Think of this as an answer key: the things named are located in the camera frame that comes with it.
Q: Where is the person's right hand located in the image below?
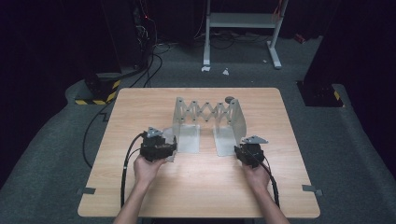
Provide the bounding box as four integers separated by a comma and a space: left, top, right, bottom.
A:
241, 163, 271, 191

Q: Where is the black yellow striped base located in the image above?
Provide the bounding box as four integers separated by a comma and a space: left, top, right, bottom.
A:
74, 72, 121, 106
296, 80, 346, 108

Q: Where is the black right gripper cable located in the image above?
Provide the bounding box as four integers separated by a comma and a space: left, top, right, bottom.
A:
261, 157, 280, 209

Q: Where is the thin black floor cable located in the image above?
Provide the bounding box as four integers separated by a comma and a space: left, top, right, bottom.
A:
82, 101, 115, 169

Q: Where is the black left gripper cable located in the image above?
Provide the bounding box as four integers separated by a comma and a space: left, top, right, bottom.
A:
120, 132, 148, 209

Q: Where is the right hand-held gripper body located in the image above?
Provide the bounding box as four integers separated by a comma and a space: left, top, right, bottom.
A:
241, 134, 269, 169

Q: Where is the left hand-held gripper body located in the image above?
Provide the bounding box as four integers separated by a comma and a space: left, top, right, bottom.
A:
139, 126, 177, 162

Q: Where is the person's left hand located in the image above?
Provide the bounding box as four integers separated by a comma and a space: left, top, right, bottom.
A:
133, 154, 168, 188

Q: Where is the dark equipment rack with wires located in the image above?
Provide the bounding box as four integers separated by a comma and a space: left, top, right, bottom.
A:
134, 0, 157, 69

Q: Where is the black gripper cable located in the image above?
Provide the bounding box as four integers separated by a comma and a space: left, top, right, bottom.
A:
261, 157, 280, 209
120, 132, 148, 209

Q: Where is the white metal stand frame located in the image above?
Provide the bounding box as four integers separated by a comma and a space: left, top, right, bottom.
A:
203, 0, 289, 70

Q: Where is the expandable metal bookend rack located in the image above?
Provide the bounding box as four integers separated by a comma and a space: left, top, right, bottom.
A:
172, 96, 248, 157

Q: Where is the tangle of floor cables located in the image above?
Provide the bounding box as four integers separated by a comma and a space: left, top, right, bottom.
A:
192, 29, 272, 50

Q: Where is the looped black floor cable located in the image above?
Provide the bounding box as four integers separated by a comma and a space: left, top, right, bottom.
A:
129, 52, 163, 89

